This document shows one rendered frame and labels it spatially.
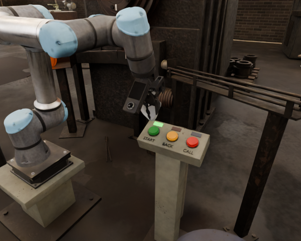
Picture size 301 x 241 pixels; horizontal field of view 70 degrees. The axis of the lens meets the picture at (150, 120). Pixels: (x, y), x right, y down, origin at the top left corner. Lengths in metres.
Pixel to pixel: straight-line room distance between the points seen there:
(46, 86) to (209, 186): 1.08
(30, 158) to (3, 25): 0.58
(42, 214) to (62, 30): 0.94
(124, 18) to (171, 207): 0.72
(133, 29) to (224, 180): 1.21
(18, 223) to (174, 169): 0.91
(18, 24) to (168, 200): 0.77
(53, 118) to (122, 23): 0.67
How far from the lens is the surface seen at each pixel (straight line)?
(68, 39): 0.53
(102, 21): 0.61
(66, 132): 2.05
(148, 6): 1.49
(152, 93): 0.64
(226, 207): 1.38
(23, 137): 1.07
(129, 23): 0.54
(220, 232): 0.74
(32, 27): 0.64
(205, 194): 1.41
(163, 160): 0.80
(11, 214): 1.47
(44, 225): 1.31
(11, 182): 1.20
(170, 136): 0.76
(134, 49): 0.57
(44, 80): 1.01
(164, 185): 0.88
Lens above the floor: 1.02
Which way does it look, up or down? 29 degrees down
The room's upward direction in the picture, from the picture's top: straight up
